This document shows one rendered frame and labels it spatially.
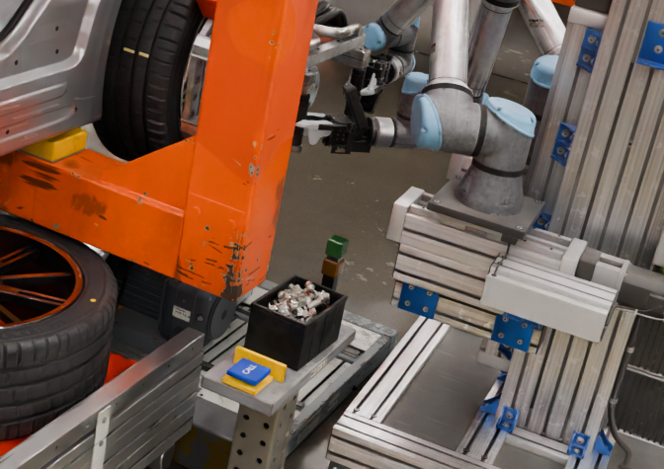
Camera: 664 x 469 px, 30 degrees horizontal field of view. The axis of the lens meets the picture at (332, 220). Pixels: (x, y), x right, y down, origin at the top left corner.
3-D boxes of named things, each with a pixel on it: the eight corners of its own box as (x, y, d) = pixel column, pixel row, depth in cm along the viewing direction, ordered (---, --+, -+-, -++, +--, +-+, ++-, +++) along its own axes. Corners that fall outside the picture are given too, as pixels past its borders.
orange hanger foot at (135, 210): (32, 188, 311) (44, 57, 298) (210, 257, 294) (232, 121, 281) (-12, 206, 297) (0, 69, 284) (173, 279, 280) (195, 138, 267)
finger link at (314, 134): (297, 146, 300) (330, 146, 305) (301, 123, 298) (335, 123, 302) (291, 141, 303) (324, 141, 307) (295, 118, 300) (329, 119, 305)
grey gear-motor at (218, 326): (96, 326, 343) (111, 211, 329) (227, 381, 329) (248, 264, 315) (56, 351, 327) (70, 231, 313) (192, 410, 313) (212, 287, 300)
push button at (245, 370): (241, 365, 264) (242, 356, 263) (270, 377, 261) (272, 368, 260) (224, 378, 258) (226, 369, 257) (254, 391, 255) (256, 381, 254)
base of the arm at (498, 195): (528, 201, 283) (539, 162, 279) (513, 222, 270) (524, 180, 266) (465, 182, 287) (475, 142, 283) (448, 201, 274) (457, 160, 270)
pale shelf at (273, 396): (290, 315, 297) (292, 303, 296) (354, 340, 291) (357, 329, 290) (200, 387, 260) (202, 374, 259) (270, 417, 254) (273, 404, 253)
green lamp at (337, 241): (331, 249, 287) (334, 233, 286) (346, 255, 286) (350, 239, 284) (323, 254, 284) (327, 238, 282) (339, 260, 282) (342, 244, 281)
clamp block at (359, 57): (338, 57, 334) (342, 38, 332) (369, 66, 331) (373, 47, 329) (330, 60, 329) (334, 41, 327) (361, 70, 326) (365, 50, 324)
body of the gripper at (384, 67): (359, 57, 337) (375, 49, 348) (353, 87, 341) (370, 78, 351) (383, 65, 335) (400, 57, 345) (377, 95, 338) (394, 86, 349)
